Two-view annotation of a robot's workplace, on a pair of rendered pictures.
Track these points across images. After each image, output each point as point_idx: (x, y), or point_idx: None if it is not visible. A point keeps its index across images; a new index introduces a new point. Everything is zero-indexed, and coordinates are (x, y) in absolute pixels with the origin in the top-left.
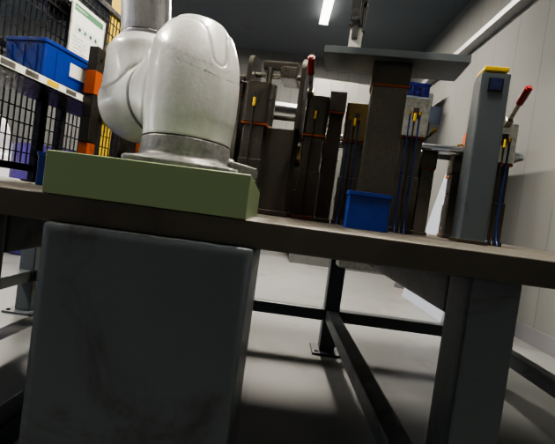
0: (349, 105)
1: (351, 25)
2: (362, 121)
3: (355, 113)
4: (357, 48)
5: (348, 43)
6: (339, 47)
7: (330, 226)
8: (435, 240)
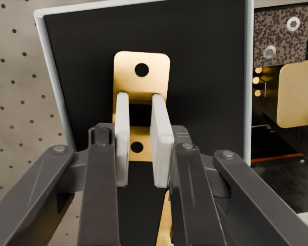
0: (277, 67)
1: (91, 141)
2: (257, 96)
3: (264, 82)
4: (64, 132)
5: (118, 105)
6: (49, 71)
7: (1, 54)
8: (48, 141)
